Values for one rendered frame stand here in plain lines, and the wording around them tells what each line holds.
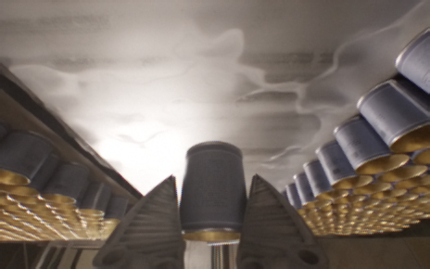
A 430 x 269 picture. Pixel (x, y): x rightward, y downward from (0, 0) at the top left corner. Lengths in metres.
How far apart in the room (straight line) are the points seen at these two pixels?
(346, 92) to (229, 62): 0.18
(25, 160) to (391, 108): 0.57
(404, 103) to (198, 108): 0.27
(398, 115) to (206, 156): 0.24
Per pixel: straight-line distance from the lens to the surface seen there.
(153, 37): 0.22
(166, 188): 0.17
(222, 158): 0.15
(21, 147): 0.44
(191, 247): 2.99
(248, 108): 0.27
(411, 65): 0.30
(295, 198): 0.56
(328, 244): 3.06
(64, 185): 0.50
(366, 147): 0.34
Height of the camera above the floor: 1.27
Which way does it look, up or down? 39 degrees down
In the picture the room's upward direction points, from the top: 180 degrees clockwise
